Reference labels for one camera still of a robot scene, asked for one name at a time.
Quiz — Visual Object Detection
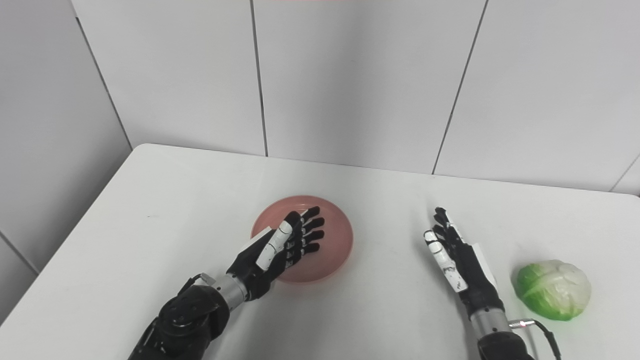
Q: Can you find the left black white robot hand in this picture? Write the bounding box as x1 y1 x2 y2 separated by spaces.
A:
226 206 326 302

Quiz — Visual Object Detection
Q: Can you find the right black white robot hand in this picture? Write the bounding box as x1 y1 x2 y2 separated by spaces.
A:
424 207 505 317

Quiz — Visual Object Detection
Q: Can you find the pink round plate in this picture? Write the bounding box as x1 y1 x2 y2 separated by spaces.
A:
250 195 354 285

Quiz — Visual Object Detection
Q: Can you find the green white cabbage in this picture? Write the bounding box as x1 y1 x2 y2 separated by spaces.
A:
515 259 592 321

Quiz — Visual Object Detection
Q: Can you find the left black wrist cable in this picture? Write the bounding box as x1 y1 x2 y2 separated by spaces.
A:
177 273 217 296

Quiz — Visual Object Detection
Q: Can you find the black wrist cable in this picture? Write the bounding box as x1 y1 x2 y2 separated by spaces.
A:
509 319 563 360
177 273 217 296

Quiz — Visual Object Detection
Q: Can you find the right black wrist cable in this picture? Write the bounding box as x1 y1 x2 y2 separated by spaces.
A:
509 319 563 360

